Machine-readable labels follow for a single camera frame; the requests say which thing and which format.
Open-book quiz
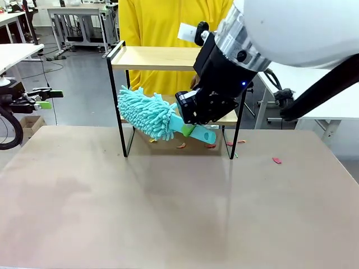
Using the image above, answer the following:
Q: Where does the open cardboard box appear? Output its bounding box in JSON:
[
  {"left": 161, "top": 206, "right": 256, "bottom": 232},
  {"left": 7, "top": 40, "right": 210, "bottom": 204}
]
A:
[{"left": 13, "top": 115, "right": 47, "bottom": 138}]

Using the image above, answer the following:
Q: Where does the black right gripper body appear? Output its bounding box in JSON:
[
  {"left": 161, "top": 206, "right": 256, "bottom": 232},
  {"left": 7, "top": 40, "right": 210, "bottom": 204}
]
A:
[{"left": 192, "top": 35, "right": 258, "bottom": 105}]

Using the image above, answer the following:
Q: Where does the black office chair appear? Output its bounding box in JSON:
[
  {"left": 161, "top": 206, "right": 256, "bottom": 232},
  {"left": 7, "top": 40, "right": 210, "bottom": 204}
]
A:
[{"left": 244, "top": 80, "right": 256, "bottom": 118}]

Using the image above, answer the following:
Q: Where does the thin black floor cable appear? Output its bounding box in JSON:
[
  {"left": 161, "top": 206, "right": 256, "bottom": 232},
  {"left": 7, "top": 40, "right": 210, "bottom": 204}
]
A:
[{"left": 39, "top": 52, "right": 64, "bottom": 127}]

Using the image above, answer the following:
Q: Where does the grey metal frame table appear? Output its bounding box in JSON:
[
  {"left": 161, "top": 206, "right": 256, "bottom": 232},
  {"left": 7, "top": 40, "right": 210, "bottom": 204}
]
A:
[{"left": 47, "top": 7, "right": 113, "bottom": 55}]

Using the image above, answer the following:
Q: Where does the teal microfibre duster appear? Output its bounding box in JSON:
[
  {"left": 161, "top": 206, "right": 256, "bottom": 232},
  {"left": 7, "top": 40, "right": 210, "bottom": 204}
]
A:
[{"left": 117, "top": 86, "right": 217, "bottom": 146}]

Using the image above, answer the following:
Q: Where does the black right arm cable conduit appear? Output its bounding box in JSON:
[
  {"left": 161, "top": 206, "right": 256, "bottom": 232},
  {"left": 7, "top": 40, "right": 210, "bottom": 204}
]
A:
[{"left": 274, "top": 53, "right": 359, "bottom": 122}]

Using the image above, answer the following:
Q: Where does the white desk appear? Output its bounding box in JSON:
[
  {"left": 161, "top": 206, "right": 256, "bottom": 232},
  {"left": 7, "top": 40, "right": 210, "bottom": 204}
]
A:
[
  {"left": 0, "top": 43, "right": 45, "bottom": 87},
  {"left": 0, "top": 11, "right": 39, "bottom": 45},
  {"left": 254, "top": 61, "right": 359, "bottom": 149}
]

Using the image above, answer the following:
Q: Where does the black frame wooden shelf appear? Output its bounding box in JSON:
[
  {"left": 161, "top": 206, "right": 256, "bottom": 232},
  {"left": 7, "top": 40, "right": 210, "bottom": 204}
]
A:
[{"left": 105, "top": 40, "right": 252, "bottom": 160}]

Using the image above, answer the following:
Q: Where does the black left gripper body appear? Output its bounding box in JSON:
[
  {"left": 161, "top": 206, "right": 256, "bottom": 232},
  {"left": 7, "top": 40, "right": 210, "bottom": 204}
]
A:
[{"left": 0, "top": 82, "right": 39, "bottom": 114}]

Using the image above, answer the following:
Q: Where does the person in yellow hoodie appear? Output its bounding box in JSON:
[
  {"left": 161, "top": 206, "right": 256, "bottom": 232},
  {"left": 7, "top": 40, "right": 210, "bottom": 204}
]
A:
[{"left": 119, "top": 0, "right": 235, "bottom": 98}]

